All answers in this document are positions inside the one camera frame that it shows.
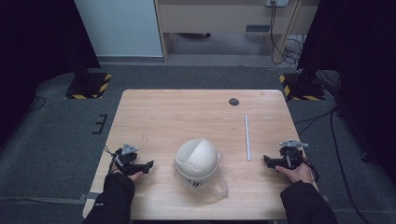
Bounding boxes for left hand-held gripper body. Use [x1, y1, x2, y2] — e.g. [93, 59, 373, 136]
[113, 142, 140, 175]

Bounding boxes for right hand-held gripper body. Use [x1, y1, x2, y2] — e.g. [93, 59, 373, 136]
[277, 139, 309, 171]

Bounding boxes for person's left hand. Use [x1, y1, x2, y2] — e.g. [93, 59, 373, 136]
[116, 168, 145, 183]

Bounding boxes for person's right hand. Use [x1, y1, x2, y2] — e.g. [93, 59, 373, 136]
[275, 162, 316, 185]

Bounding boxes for white plastic tube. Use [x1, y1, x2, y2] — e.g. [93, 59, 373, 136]
[244, 113, 252, 162]

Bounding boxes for white cap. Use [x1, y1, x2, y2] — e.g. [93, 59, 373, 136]
[174, 137, 219, 189]

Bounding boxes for clear plastic bag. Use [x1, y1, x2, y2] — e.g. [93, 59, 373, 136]
[172, 151, 230, 203]

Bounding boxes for black stand base striped edge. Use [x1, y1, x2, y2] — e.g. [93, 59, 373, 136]
[278, 72, 327, 102]
[64, 71, 113, 101]

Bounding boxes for black curtain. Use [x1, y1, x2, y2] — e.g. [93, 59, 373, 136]
[296, 0, 396, 188]
[0, 0, 102, 147]

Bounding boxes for white panel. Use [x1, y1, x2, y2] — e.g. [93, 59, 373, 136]
[74, 0, 164, 58]

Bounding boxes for grey power strip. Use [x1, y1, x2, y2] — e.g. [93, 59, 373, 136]
[264, 0, 290, 8]

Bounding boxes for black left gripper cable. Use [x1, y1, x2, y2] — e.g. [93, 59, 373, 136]
[104, 145, 123, 175]

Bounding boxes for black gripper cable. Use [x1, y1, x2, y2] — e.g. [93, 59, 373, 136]
[104, 145, 123, 175]
[301, 156, 320, 184]

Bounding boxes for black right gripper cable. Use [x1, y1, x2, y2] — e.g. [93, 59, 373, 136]
[301, 156, 320, 184]

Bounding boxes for black floor cable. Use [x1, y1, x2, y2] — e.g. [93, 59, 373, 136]
[27, 95, 47, 114]
[293, 106, 340, 128]
[329, 108, 372, 224]

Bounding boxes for black cables under desk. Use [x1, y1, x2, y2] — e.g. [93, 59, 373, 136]
[268, 1, 306, 67]

